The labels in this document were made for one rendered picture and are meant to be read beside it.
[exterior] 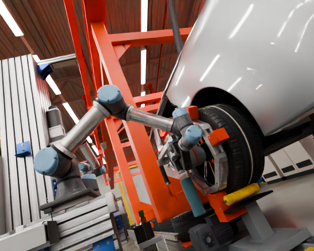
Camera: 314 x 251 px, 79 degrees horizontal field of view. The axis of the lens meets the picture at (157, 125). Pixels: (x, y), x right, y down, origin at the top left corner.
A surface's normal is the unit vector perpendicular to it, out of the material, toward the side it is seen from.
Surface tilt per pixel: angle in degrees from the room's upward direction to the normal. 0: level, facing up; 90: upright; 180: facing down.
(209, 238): 90
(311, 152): 90
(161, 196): 90
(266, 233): 90
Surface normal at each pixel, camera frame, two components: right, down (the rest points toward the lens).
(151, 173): 0.18, -0.47
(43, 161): -0.14, -0.29
